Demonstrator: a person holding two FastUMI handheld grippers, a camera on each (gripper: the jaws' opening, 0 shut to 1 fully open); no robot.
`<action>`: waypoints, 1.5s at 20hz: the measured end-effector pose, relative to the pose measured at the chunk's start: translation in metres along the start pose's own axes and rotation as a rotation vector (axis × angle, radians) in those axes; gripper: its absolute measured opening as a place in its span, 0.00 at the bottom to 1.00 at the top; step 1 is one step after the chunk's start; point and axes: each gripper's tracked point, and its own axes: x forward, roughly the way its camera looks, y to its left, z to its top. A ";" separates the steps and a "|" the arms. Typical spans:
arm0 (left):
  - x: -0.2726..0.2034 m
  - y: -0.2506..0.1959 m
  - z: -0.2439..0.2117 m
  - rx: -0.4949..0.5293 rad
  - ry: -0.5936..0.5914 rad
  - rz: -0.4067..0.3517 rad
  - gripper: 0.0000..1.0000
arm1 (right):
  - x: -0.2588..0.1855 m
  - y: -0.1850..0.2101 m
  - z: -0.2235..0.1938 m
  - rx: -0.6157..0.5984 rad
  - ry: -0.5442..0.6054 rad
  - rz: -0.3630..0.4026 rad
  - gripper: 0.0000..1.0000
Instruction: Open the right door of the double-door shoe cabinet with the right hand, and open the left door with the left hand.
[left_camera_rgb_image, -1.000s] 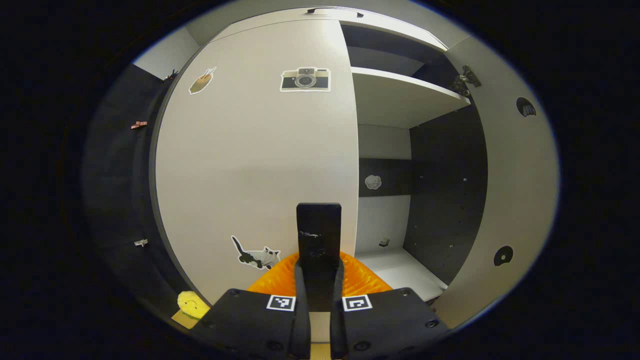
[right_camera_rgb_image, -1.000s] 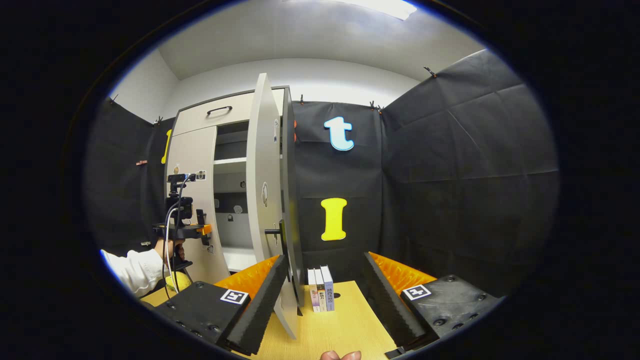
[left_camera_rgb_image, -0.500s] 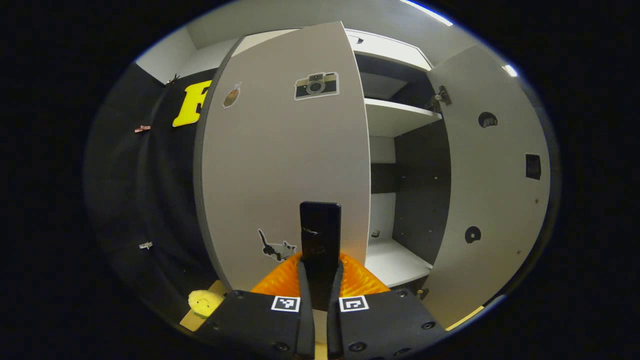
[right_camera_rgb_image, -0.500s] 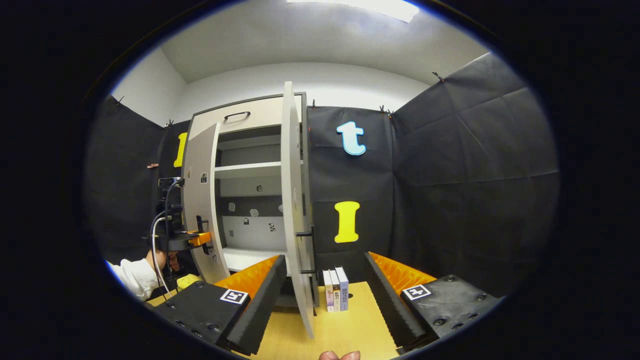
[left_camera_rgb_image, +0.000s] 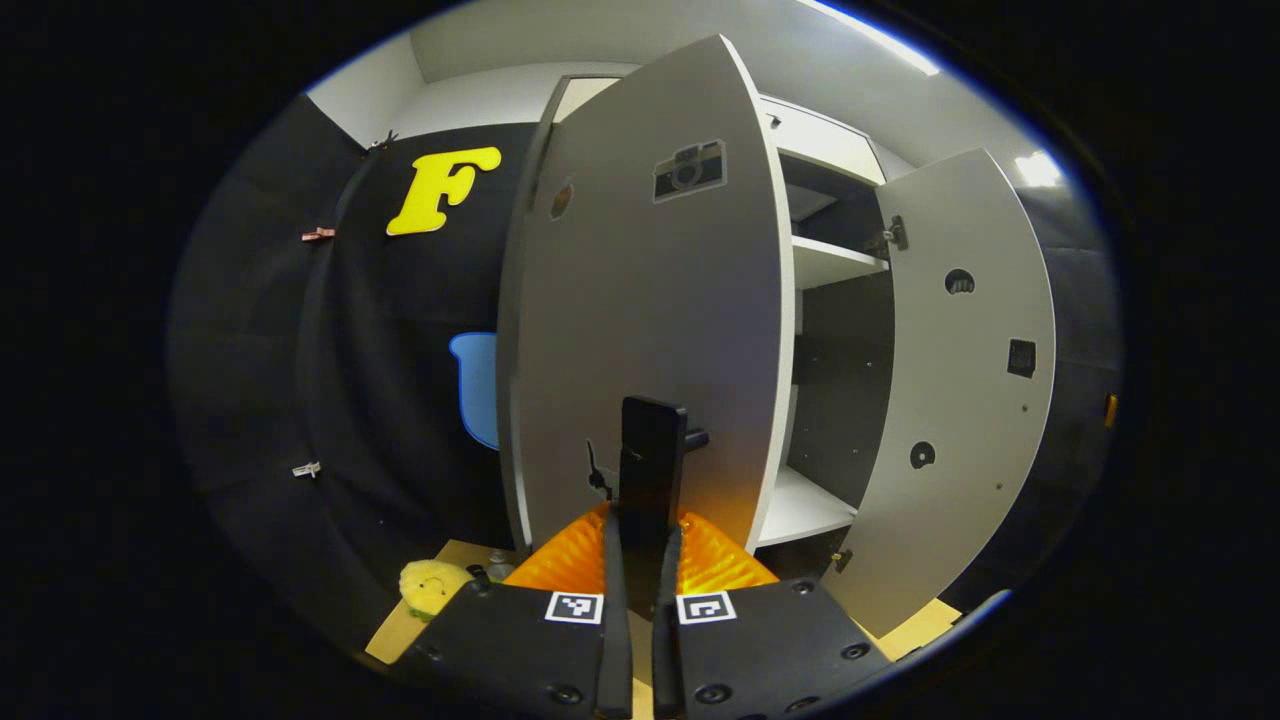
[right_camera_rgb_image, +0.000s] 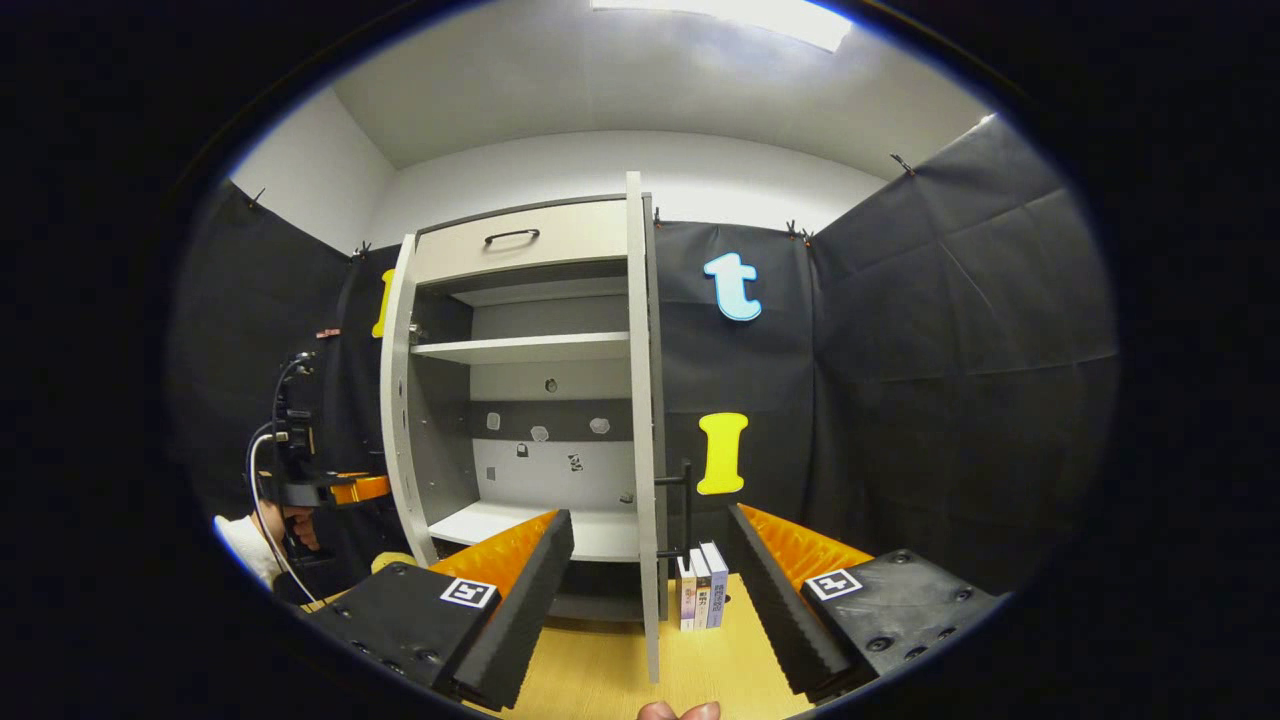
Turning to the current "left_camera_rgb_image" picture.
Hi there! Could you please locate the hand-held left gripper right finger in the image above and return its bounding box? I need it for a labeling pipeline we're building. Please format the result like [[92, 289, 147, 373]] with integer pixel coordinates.
[[652, 510, 893, 720]]

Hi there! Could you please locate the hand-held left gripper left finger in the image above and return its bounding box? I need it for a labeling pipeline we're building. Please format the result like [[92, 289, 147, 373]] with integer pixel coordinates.
[[395, 500, 634, 720]]

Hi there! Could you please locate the beige cabinet door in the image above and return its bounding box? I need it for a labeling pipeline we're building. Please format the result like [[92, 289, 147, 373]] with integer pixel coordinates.
[[822, 148, 1058, 639], [497, 35, 796, 556]]

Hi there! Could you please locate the black door handle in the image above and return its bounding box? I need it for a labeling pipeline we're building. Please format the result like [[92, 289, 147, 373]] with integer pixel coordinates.
[[618, 396, 709, 601]]

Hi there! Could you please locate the beige double-door shoe cabinet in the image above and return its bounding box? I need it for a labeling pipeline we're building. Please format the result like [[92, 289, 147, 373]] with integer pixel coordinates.
[[540, 75, 901, 581]]

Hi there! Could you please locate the white cabinet shelf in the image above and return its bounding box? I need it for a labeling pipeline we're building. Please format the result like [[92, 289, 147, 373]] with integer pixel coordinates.
[[757, 465, 859, 549], [792, 236, 890, 291]]

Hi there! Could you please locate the yellow plush toy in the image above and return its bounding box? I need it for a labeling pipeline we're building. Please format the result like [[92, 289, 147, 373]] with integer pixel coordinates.
[[398, 559, 476, 623]]

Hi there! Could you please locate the black backdrop cloth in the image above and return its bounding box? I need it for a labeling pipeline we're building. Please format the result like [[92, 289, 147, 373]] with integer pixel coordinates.
[[170, 95, 1121, 651]]

